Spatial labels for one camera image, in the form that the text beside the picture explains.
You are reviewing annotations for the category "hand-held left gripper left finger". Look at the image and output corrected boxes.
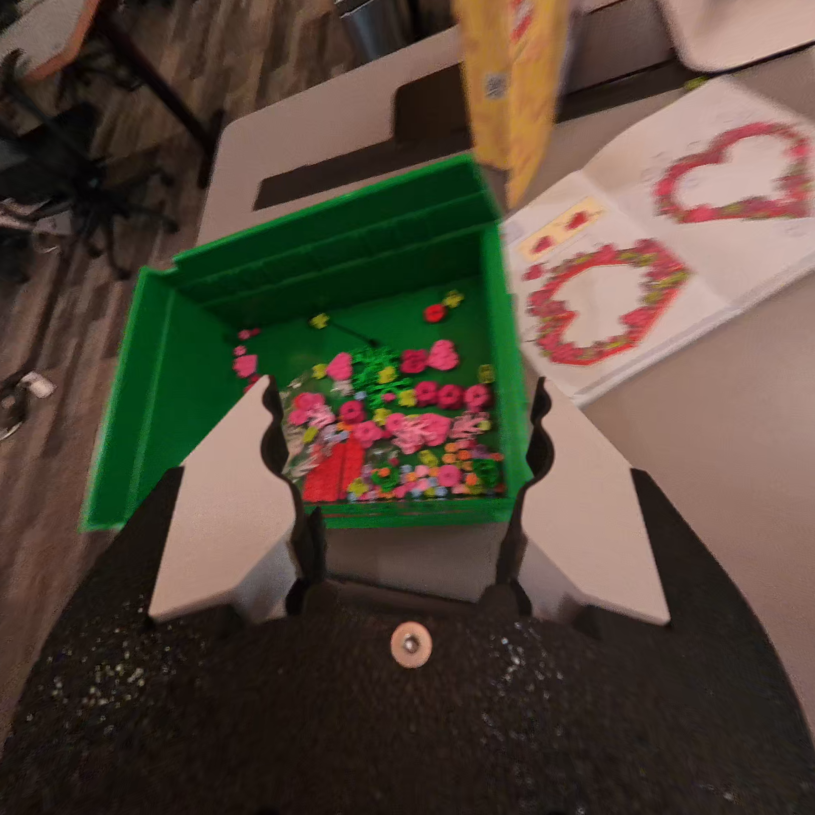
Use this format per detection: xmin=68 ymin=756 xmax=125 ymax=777
xmin=149 ymin=376 xmax=326 ymax=625

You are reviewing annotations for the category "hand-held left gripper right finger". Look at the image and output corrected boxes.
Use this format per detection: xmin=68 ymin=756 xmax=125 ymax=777
xmin=497 ymin=377 xmax=672 ymax=628

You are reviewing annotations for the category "green plastic bin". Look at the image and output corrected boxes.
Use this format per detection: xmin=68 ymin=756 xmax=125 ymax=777
xmin=79 ymin=153 xmax=536 ymax=532

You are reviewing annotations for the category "pile of lego flower pieces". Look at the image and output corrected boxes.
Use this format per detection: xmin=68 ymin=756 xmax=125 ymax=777
xmin=232 ymin=289 xmax=510 ymax=504

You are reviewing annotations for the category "lego instruction booklet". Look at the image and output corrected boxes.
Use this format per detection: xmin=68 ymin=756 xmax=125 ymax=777
xmin=500 ymin=76 xmax=815 ymax=408

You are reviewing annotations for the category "yellow lego box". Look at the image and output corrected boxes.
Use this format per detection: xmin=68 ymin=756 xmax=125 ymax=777
xmin=452 ymin=0 xmax=571 ymax=208

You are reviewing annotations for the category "small white floor object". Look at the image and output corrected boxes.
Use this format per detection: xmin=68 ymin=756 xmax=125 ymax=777
xmin=0 ymin=372 xmax=57 ymax=441

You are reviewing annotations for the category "black office chair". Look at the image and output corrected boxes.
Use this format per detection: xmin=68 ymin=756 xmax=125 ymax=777
xmin=0 ymin=51 xmax=179 ymax=281

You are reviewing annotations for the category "orange edged table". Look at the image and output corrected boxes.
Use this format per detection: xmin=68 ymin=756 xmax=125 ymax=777
xmin=0 ymin=0 xmax=103 ymax=82

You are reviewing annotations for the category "metal trash can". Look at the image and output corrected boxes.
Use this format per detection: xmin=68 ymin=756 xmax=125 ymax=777
xmin=340 ymin=0 xmax=416 ymax=59

